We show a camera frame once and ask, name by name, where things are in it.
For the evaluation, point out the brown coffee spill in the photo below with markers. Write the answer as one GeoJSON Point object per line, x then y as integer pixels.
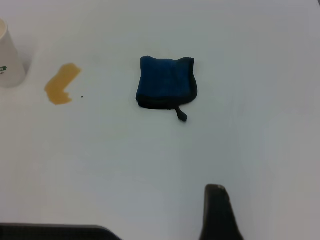
{"type": "Point", "coordinates": [60, 87]}

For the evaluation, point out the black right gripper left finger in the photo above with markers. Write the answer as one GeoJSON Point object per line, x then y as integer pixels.
{"type": "Point", "coordinates": [50, 232]}

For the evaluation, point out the blue cloth with black trim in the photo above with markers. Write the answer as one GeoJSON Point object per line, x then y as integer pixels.
{"type": "Point", "coordinates": [162, 77]}

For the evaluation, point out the white paper coffee cup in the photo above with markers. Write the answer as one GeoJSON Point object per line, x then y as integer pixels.
{"type": "Point", "coordinates": [10, 62]}

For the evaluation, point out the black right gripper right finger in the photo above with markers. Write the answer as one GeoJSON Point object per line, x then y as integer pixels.
{"type": "Point", "coordinates": [217, 215]}

